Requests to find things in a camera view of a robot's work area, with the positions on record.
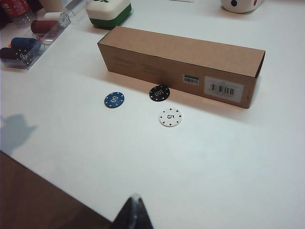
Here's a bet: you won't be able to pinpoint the blue 50 poker chip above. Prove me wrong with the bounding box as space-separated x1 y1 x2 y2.
103 91 125 108

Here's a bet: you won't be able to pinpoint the white 5 poker chip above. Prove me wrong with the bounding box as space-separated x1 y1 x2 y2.
158 107 183 127

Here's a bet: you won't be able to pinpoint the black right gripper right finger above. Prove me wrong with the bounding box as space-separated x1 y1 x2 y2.
133 194 154 229

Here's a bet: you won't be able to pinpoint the brown cardboard box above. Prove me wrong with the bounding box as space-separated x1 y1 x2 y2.
97 26 266 109

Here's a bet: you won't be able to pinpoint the blue poker chip stack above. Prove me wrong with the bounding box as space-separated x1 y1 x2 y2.
10 37 41 52

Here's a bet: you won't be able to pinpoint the green and white mahjong block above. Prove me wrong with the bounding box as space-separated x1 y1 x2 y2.
85 0 132 31

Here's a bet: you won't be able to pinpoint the large white dice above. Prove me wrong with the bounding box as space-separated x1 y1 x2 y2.
220 0 264 13

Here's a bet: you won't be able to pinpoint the black 100 poker chip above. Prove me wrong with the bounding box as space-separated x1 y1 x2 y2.
149 85 171 103

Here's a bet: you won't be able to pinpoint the clear plastic chip tray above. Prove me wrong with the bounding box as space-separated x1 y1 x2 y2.
0 4 72 71

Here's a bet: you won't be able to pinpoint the red can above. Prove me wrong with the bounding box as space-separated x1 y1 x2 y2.
0 0 31 18

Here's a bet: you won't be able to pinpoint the white poker chip stack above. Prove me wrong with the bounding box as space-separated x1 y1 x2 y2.
43 11 70 28

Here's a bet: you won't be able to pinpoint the red poker chip stack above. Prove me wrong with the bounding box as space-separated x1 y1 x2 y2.
30 20 59 35

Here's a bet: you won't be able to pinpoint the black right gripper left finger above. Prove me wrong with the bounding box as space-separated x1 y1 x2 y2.
111 194 136 229

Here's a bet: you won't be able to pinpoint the black poker chip stack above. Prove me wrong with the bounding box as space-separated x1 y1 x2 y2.
0 47 33 66

